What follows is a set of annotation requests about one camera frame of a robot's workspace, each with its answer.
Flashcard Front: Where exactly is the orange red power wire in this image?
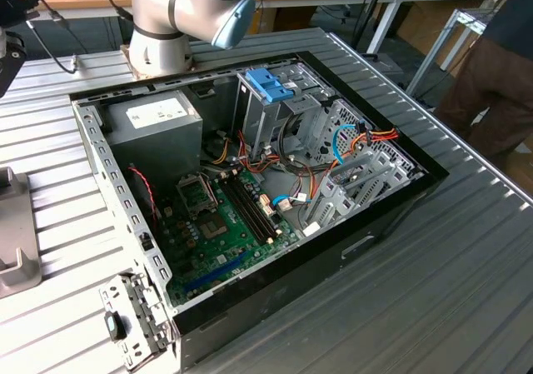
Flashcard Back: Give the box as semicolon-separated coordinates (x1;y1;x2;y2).
348;120;400;150

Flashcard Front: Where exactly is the metal disk bay cage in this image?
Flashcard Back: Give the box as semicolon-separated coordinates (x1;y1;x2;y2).
301;97;422;230

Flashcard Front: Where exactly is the grey Dell power supply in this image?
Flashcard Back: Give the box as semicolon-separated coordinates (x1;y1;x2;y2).
101;89;204;186

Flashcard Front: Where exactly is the metal socket cover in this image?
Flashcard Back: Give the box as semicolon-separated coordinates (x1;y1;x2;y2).
175;172;220;221

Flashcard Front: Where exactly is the CPU socket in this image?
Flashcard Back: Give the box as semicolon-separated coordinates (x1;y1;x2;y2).
196;212;229;244

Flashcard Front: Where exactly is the blue plastic drive latch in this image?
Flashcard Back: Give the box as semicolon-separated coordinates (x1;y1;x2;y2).
245;68;295;104

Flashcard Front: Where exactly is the metal optical drive cage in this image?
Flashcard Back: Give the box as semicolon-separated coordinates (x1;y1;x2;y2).
232;63;334;158

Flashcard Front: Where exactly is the hinged metal slot retainer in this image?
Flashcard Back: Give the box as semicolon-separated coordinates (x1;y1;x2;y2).
97;270;179;372

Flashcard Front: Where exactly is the black RAM slot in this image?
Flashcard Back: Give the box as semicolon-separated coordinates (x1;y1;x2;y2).
236;168;286;235
230;170;281;238
225;172;277;241
219;173;272;244

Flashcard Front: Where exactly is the black latch with blue face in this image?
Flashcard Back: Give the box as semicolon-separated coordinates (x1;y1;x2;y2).
102;310;129;342

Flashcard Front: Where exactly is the green motherboard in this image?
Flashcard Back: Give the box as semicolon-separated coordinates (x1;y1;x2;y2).
157;168;301;308

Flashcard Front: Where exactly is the blue expansion slot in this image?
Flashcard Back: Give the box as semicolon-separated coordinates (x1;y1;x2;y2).
184;252;253;292

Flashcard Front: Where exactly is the beige board header block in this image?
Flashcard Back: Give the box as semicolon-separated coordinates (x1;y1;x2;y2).
258;193;277;220

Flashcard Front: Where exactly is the black open PC case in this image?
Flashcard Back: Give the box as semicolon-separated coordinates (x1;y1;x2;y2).
68;50;451;371

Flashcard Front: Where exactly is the black tripod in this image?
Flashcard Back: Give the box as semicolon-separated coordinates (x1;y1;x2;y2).
351;0;395;55

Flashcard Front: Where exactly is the plain brown cardboard box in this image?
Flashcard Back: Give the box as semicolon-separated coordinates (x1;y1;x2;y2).
395;0;488;82

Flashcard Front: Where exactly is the person in brown trousers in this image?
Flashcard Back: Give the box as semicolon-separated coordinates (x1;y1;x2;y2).
432;0;533;161

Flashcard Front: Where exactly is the cable with silver plug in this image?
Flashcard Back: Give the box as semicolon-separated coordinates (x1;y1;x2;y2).
25;9;81;75

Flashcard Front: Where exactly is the red black twisted wire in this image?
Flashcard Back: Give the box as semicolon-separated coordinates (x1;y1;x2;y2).
127;164;162;222

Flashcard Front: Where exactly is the yellow orange wire bundle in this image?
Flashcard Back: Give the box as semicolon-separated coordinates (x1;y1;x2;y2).
211;135;235;166

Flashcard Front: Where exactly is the red orange wire bundle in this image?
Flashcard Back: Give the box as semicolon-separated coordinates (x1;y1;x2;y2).
235;128;334;202

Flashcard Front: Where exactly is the black wire bundle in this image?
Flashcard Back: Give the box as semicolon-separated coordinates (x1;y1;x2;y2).
277;113;321;183

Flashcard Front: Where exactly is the short blue data wire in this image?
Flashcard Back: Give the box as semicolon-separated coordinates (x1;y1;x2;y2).
272;193;312;212

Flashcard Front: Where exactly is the long blue data wire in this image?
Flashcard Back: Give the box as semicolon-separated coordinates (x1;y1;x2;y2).
334;123;360;167

